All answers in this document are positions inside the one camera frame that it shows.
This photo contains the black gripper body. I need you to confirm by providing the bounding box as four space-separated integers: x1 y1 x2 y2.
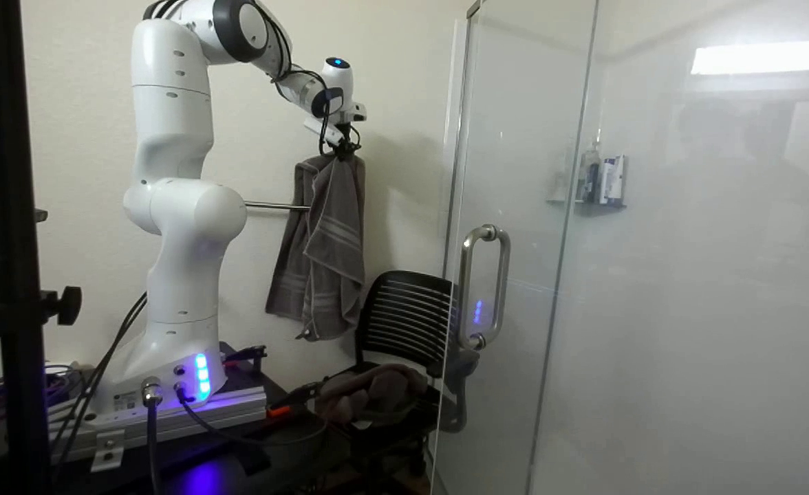
325 124 363 156

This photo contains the grey towel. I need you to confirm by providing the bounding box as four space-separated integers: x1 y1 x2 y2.
263 153 365 340

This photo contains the brown towel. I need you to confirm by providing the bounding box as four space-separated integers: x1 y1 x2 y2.
314 364 430 427

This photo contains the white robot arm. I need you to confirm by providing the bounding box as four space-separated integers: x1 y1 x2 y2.
97 0 359 413

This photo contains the metal towel bar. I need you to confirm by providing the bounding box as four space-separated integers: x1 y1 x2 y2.
244 201 307 211

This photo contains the black office chair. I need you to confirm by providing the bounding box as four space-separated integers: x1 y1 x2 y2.
295 270 479 495

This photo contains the glass shower door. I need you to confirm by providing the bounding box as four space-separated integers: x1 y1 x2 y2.
432 0 599 495

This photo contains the purple black clamp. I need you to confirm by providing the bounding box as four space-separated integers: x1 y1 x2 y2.
222 347 266 377

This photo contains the shower shelf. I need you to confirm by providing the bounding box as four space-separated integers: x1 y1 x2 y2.
574 201 626 217

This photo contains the blue toiletry bottle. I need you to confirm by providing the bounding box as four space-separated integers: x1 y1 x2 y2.
582 148 604 206

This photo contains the white toiletry tube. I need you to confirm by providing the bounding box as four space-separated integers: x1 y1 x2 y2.
604 156 626 206

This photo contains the orange black clamp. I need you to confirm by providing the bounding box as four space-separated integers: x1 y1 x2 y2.
263 404 303 423

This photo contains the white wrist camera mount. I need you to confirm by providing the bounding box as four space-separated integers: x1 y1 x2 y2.
330 102 365 124

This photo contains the metal shower door handle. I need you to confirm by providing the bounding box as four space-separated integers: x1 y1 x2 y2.
456 222 512 353

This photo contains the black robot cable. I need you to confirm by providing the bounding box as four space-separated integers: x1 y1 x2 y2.
54 288 152 463

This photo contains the black camera stand pole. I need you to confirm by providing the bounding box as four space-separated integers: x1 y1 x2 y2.
0 0 53 495

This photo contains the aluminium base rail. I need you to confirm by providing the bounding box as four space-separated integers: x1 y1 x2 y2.
53 384 266 459

